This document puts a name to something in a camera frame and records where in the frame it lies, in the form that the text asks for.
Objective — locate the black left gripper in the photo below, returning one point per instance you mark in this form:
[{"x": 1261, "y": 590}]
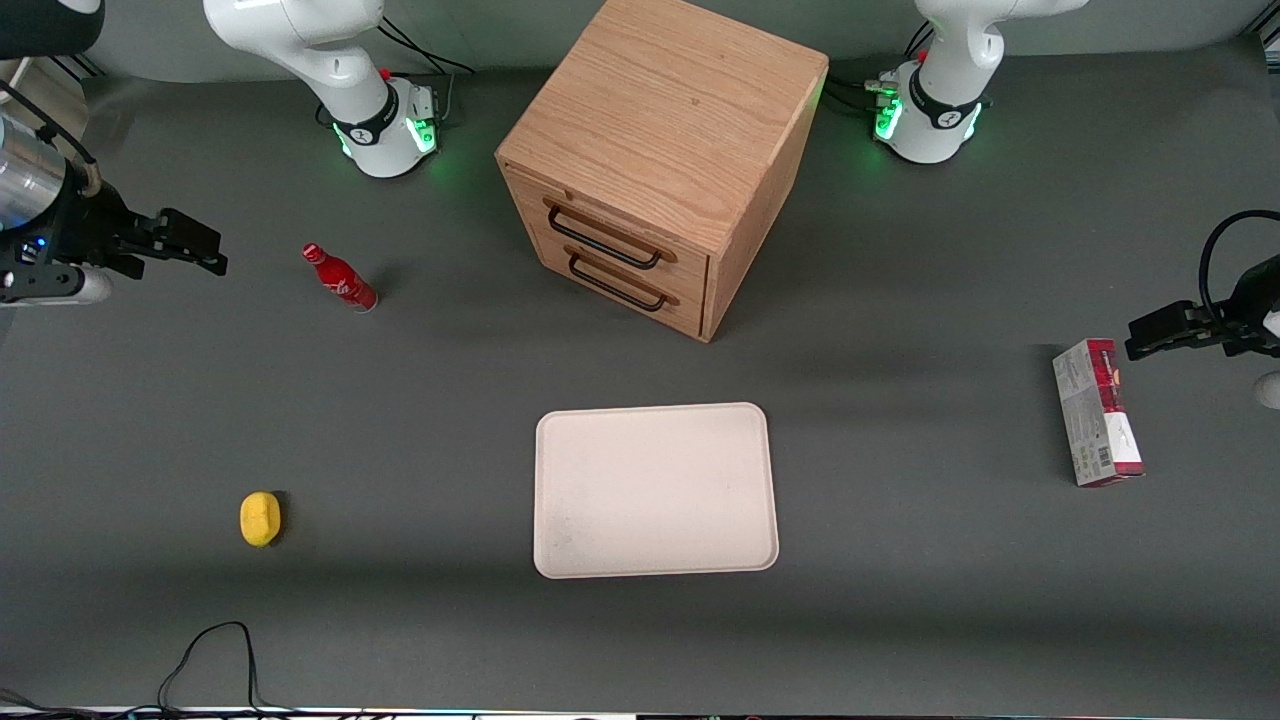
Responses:
[{"x": 1247, "y": 306}]

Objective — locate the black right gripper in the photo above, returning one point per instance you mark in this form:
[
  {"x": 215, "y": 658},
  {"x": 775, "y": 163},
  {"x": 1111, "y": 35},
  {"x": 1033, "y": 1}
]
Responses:
[{"x": 82, "y": 226}]

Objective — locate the red coke bottle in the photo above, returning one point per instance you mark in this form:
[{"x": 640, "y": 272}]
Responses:
[{"x": 343, "y": 280}]

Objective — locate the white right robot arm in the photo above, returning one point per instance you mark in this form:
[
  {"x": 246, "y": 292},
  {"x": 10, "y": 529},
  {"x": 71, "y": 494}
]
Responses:
[{"x": 330, "y": 60}]

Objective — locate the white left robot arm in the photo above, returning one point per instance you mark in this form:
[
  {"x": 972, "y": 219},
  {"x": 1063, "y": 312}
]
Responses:
[{"x": 945, "y": 90}]

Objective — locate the cream rectangular tray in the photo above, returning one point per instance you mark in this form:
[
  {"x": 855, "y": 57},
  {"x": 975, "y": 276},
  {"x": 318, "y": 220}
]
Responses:
[{"x": 655, "y": 490}]

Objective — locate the grey and red carton box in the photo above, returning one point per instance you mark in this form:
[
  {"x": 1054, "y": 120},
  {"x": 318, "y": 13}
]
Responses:
[{"x": 1095, "y": 415}]

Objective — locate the beige crate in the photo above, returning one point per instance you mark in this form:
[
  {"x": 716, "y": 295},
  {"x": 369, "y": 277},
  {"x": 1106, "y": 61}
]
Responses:
[{"x": 40, "y": 100}]

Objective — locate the yellow lemon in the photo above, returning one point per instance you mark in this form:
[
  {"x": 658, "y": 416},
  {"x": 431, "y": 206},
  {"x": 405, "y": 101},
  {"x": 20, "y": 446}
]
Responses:
[{"x": 260, "y": 519}]

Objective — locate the wooden drawer cabinet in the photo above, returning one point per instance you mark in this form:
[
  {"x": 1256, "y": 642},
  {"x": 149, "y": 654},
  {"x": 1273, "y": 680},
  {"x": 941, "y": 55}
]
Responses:
[{"x": 660, "y": 140}]

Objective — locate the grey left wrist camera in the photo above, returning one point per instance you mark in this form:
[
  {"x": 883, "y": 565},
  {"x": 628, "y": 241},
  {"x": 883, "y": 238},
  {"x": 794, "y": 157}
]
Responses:
[{"x": 1272, "y": 390}]

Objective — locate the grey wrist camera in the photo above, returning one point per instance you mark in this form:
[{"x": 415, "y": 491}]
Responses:
[
  {"x": 70, "y": 285},
  {"x": 1272, "y": 390}
]

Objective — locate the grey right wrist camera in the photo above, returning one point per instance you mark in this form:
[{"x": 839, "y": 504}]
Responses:
[{"x": 70, "y": 285}]

